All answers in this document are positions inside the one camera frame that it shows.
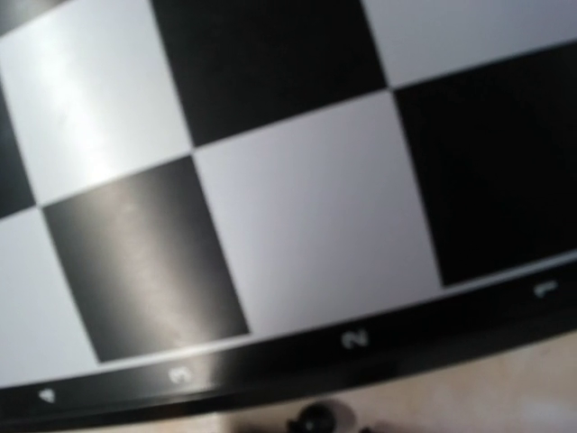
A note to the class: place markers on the black grey chessboard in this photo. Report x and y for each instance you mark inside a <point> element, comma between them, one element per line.
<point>208,205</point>

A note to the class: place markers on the black pawn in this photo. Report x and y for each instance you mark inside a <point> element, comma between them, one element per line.
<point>323,417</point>

